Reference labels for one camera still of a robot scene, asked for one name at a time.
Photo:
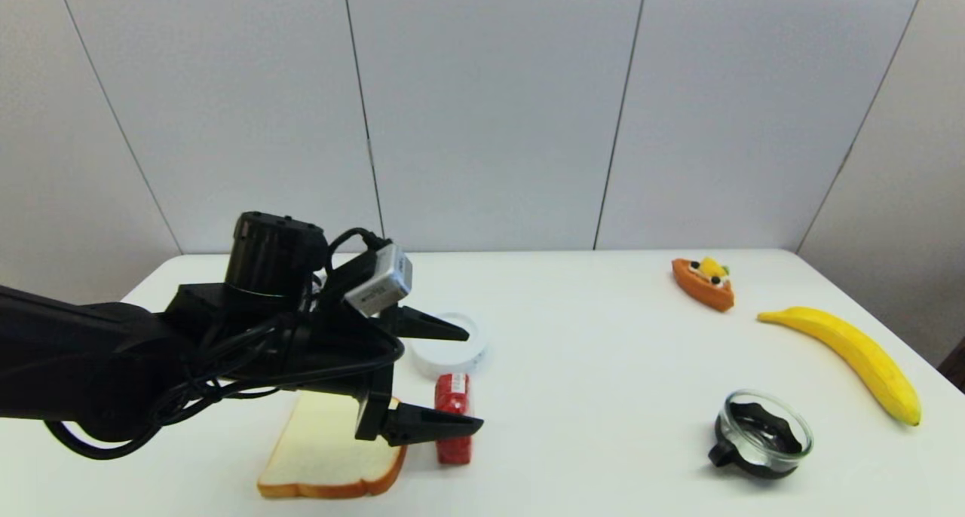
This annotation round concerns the red milk carton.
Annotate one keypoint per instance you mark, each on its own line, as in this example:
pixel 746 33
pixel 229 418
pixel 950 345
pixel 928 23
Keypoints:
pixel 452 393

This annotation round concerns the yellow banana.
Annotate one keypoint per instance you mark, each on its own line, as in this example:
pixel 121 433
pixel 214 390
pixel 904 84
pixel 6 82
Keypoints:
pixel 853 347

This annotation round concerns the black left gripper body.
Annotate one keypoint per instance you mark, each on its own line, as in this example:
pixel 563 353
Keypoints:
pixel 339 344

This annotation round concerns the orange fruit tart slice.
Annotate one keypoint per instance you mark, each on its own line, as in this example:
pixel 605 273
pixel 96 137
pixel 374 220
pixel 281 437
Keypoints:
pixel 704 286

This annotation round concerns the white round tape dispenser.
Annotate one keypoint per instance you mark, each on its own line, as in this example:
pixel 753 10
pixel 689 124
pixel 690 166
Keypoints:
pixel 461 355

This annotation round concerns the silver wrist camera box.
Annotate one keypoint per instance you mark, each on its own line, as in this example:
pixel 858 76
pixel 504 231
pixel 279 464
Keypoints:
pixel 381 283

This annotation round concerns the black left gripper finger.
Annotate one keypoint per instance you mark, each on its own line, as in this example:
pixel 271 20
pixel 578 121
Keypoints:
pixel 430 425
pixel 426 327

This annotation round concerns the slice of white bread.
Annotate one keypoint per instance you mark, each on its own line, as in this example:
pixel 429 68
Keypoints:
pixel 324 457

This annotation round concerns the dark brown object behind table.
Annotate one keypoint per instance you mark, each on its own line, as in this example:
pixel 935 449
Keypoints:
pixel 956 368

